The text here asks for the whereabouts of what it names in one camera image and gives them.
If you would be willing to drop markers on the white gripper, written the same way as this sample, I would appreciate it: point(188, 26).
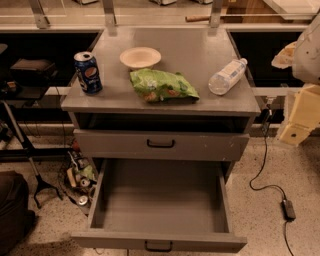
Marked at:
point(308, 56)

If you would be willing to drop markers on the blue pepsi can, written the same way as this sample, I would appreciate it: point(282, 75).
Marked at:
point(87, 72)

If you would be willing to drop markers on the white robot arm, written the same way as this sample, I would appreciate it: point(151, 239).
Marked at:
point(303, 56)

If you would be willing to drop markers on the grey drawer cabinet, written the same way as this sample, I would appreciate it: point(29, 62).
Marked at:
point(118, 122)

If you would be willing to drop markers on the open grey lower drawer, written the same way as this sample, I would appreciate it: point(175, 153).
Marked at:
point(160, 206)

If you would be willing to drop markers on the closed grey upper drawer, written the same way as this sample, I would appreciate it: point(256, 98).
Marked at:
point(161, 145)

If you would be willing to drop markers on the clear plastic water bottle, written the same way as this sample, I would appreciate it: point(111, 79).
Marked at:
point(221, 82)

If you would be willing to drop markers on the green chip bag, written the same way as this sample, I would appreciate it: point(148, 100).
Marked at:
point(159, 86)

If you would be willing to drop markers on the wooden stick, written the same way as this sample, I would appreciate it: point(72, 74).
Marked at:
point(197, 18)

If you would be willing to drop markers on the pile of cans and clutter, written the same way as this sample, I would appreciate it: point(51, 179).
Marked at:
point(80, 177)

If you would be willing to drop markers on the black metal stand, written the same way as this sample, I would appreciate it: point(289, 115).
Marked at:
point(28, 148)

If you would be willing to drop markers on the black box on shelf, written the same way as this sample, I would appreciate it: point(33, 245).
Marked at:
point(37, 68)

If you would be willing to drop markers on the black bag on floor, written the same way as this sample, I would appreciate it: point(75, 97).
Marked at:
point(16, 220)

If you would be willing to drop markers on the black power adapter with cable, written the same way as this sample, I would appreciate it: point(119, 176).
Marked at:
point(288, 211)

